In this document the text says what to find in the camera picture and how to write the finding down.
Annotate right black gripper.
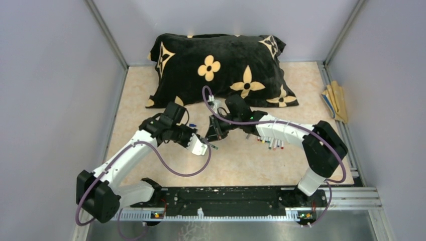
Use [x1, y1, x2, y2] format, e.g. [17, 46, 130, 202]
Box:
[204, 112, 242, 143]

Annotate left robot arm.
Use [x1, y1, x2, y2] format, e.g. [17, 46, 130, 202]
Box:
[75, 102, 207, 226]

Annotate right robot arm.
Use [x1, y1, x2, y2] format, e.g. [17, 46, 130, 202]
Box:
[203, 95, 350, 207]

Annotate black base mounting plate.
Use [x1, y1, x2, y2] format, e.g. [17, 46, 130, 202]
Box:
[132, 186, 327, 216]

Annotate black floral pillow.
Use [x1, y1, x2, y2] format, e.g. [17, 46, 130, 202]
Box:
[146, 33, 298, 108]

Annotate folded tan cloth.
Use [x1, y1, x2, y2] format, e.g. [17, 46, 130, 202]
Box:
[321, 80, 349, 124]

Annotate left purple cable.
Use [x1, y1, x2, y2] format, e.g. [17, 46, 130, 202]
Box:
[75, 140, 212, 240]

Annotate white cable duct strip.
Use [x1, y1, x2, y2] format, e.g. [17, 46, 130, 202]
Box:
[111, 209, 300, 222]

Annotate aluminium front rail frame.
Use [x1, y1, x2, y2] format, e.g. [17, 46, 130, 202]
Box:
[77, 183, 393, 240]

